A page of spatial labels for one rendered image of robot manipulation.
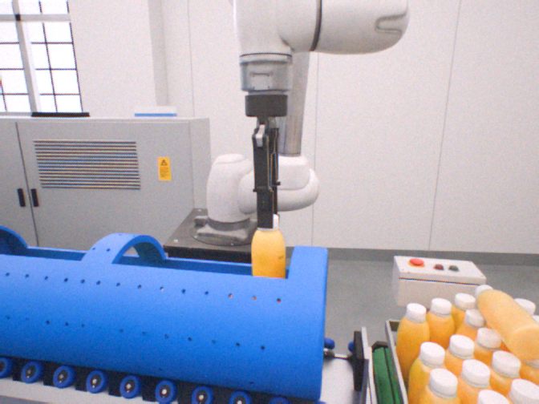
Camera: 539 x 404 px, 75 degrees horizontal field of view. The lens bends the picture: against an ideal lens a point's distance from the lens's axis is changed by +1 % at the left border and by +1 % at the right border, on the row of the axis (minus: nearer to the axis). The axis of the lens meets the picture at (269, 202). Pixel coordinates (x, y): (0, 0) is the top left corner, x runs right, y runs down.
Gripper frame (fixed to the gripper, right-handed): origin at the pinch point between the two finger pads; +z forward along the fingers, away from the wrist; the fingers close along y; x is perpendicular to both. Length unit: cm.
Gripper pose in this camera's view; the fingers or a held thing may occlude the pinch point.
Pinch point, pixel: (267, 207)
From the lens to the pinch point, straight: 65.9
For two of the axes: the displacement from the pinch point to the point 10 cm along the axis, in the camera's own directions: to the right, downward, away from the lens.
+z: 0.1, 9.7, 2.6
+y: -1.9, 2.5, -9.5
